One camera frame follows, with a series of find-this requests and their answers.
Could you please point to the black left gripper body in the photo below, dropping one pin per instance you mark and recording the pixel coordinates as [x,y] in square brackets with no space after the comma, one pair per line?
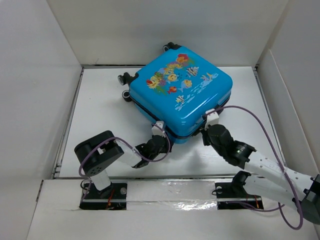
[164,149]

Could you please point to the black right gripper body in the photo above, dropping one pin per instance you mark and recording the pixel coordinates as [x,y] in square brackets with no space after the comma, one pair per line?
[206,142]

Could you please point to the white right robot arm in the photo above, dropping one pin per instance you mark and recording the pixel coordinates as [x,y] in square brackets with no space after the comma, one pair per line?
[264,177]

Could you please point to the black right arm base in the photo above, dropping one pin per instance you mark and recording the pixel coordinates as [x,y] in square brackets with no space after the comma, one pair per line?
[229,198]

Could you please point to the blue hard-shell suitcase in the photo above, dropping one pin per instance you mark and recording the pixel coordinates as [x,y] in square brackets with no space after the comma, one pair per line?
[177,87]

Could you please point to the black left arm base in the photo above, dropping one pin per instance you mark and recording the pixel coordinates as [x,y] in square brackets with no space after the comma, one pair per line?
[114,198]

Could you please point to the aluminium mounting rail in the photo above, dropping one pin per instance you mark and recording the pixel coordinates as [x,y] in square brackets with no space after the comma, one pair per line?
[209,177]

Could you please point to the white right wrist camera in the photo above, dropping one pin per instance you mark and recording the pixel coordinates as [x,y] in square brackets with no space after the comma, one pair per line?
[211,117]

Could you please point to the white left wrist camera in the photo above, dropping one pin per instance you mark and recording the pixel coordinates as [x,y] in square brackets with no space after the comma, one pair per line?
[158,129]

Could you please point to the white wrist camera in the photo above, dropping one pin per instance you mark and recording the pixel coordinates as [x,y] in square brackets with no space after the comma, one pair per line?
[158,129]
[211,117]

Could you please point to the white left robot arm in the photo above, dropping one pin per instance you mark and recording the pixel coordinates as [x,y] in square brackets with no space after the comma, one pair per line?
[96,154]

